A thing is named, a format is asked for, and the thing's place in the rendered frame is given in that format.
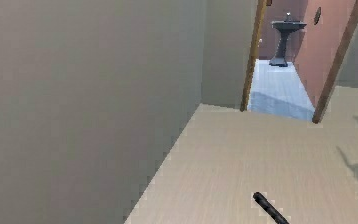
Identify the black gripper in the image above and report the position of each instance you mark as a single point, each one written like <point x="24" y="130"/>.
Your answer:
<point x="270" y="208"/>

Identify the silver sink tap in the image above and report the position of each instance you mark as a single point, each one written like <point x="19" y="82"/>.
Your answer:
<point x="288" y="16"/>

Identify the brown wooden door frame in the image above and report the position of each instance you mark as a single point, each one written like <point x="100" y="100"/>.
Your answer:
<point x="253" y="56"/>

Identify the dark grey pedestal sink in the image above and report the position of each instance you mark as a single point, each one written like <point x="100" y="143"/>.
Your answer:
<point x="283" y="40"/>

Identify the dark round wall holder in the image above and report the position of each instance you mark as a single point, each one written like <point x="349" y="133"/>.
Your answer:
<point x="317" y="15"/>

